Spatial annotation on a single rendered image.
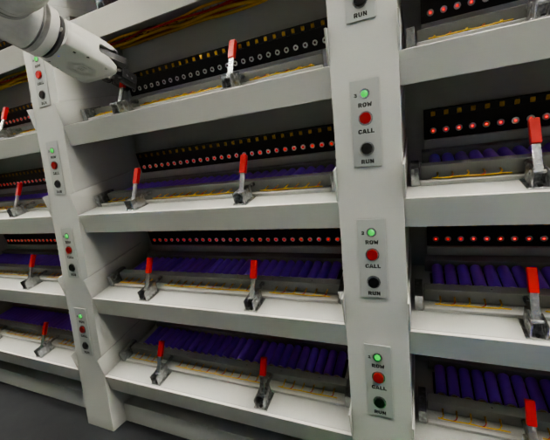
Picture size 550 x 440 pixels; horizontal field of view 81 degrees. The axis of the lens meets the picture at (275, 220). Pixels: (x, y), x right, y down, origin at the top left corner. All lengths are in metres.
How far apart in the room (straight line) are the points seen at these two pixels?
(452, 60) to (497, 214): 0.21
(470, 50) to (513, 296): 0.36
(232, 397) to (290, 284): 0.27
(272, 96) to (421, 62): 0.22
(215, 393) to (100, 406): 0.36
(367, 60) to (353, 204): 0.20
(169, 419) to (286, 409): 0.35
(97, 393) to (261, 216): 0.67
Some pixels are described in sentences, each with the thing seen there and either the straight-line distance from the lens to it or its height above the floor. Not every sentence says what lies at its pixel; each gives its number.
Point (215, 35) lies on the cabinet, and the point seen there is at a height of 0.94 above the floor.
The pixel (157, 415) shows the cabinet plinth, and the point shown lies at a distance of 0.98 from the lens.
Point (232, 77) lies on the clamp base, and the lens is 0.61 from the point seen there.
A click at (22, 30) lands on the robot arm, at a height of 0.85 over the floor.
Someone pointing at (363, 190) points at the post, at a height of 0.57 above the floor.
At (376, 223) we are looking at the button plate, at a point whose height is 0.52.
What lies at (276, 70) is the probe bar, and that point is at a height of 0.79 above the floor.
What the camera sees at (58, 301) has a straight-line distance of 1.03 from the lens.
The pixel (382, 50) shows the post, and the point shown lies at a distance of 0.52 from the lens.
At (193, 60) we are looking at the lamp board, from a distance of 0.86.
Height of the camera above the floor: 0.60
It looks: 7 degrees down
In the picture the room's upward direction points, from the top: 5 degrees counter-clockwise
